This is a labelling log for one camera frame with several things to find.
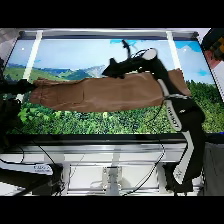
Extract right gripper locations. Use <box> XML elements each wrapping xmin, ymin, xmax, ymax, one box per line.
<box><xmin>101</xmin><ymin>57</ymin><xmax>129</xmax><ymax>80</ymax></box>

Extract brown pants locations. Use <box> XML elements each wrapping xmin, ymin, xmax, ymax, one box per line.
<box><xmin>28</xmin><ymin>68</ymin><xmax>193</xmax><ymax>114</ymax></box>

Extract grey garment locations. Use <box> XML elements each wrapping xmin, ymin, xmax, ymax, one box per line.
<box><xmin>203</xmin><ymin>142</ymin><xmax>224</xmax><ymax>197</ymax></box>

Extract silver frame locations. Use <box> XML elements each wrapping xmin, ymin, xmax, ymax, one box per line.
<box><xmin>0</xmin><ymin>142</ymin><xmax>224</xmax><ymax>197</ymax></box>

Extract black cable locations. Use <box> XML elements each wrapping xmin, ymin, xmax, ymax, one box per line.
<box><xmin>122</xmin><ymin>99</ymin><xmax>167</xmax><ymax>197</ymax></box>
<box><xmin>0</xmin><ymin>128</ymin><xmax>66</xmax><ymax>196</ymax></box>

